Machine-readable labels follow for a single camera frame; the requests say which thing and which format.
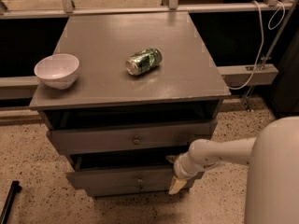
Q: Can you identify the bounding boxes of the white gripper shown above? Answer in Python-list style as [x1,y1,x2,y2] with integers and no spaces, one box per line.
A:
[165,152,199,195]

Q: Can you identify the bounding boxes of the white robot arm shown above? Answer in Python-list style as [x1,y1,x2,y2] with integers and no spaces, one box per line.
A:
[169,117,299,224]

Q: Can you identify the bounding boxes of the grey top drawer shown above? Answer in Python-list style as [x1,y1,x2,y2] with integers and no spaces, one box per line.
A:
[47,119,217,155]

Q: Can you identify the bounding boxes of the grey wooden drawer cabinet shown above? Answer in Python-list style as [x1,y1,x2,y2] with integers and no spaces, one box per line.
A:
[28,11,232,199]

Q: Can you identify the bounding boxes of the crushed green soda can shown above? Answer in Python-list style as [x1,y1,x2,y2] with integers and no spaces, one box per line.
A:
[125,48,163,76]

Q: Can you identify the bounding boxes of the dark cabinet at right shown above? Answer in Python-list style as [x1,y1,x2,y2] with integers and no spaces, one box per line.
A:
[269,29,299,117]

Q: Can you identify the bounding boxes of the white bowl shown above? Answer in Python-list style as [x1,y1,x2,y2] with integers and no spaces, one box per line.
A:
[34,53,79,90]

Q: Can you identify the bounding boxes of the black bar on floor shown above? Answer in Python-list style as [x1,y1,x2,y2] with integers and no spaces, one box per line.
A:
[0,180,22,224]

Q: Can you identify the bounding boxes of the metal railing frame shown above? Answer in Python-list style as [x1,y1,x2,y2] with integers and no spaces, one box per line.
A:
[0,0,299,21]

